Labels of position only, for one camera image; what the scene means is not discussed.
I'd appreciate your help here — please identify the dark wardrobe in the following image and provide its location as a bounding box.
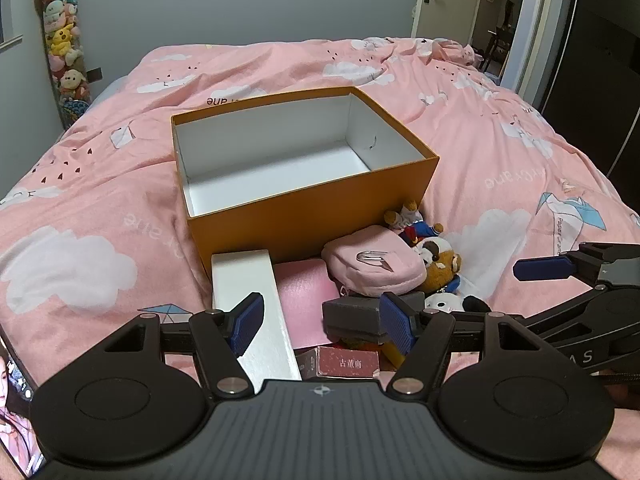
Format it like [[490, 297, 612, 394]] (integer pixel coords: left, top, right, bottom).
[[537, 0, 640, 177]]

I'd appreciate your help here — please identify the orange cardboard box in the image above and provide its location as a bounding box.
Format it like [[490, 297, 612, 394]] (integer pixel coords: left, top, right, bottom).
[[171, 86, 441, 279]]

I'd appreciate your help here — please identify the window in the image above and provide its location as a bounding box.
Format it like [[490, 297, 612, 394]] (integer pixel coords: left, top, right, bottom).
[[0, 0, 25, 50]]

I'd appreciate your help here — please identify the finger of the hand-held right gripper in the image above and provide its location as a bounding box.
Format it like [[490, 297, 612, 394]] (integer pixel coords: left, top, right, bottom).
[[522, 286, 613, 338], [512, 242, 640, 291]]

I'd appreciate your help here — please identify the small panda plush toy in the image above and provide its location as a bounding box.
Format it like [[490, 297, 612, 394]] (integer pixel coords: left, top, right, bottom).
[[424, 291, 494, 315]]

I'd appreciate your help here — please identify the dark wooden chair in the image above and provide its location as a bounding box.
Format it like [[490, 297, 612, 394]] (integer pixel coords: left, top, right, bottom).
[[481, 27, 514, 74]]

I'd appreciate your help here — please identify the dark red small box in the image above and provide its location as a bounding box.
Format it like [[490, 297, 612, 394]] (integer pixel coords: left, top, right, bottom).
[[295, 345, 382, 380]]

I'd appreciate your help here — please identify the white door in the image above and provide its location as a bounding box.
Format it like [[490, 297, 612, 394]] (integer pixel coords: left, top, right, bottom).
[[410, 0, 489, 41]]

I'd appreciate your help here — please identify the smartphone with lit screen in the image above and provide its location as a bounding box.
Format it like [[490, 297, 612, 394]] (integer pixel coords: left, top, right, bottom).
[[0, 340, 49, 479]]

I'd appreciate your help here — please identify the white long box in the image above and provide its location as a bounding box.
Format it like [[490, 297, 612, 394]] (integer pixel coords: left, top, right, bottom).
[[211, 249, 303, 382]]

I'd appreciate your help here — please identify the yellow block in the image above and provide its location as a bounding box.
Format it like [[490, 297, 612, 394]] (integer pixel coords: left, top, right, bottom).
[[381, 342, 407, 368]]

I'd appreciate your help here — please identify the plush toy storage column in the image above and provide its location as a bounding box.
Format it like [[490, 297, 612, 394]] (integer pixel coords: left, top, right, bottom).
[[34, 0, 94, 131]]

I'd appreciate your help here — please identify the pink printed blanket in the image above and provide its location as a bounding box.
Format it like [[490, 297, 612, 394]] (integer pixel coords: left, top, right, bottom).
[[0, 36, 640, 411]]

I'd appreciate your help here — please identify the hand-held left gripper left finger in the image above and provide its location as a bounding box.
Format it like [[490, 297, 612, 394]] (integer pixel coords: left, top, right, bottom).
[[92, 291, 266, 399]]

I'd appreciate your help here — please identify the pink zipper pouch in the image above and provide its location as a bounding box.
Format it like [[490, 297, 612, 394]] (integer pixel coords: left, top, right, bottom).
[[321, 224, 426, 297]]

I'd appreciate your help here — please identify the dark grey case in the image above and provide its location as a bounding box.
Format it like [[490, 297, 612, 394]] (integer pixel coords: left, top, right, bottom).
[[321, 292, 426, 347]]

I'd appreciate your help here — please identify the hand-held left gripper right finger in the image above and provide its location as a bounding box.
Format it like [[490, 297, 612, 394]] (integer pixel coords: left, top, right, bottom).
[[379, 291, 556, 399]]

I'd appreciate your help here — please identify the white door frame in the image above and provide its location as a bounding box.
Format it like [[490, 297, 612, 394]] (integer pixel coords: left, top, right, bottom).
[[500, 0, 582, 107]]

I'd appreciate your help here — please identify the brown plush dog toy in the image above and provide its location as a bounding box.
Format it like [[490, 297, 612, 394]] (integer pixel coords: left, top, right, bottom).
[[384, 200, 463, 297]]

